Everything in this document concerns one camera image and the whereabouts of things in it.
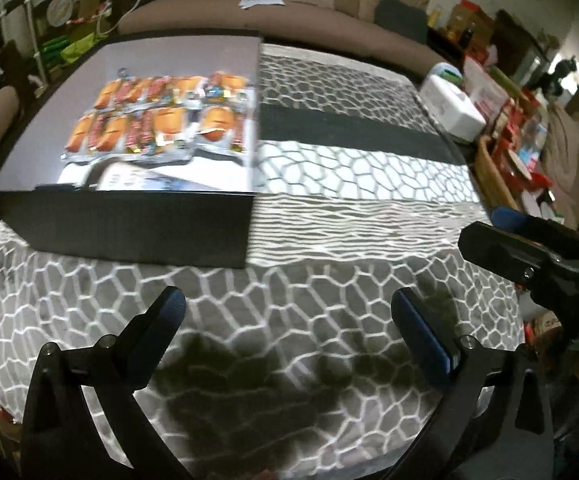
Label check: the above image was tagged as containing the wicker basket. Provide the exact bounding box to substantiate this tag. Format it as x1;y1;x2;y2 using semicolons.
474;134;521;211

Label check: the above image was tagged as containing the grey patterned table cloth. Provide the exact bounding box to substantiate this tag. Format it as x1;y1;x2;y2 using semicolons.
0;44;524;479

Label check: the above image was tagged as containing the white tissue box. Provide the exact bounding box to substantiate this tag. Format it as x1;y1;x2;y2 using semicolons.
419;75;486;143

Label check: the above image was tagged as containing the white clothes rack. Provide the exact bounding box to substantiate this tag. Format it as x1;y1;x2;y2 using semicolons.
0;0;47;88

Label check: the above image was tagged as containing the green bag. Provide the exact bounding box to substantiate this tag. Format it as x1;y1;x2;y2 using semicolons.
41;32;103;65

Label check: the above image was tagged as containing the snack bread package sheet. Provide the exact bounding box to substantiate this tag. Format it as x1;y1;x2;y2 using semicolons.
62;70;257;164

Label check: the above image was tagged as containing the black storage box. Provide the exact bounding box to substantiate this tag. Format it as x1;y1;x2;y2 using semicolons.
0;30;262;268

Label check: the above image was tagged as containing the white paper on sofa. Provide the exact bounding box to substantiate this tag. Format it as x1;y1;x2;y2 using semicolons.
238;0;285;10

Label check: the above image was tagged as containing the brown sofa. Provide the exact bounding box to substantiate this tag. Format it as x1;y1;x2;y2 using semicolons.
120;0;443;78

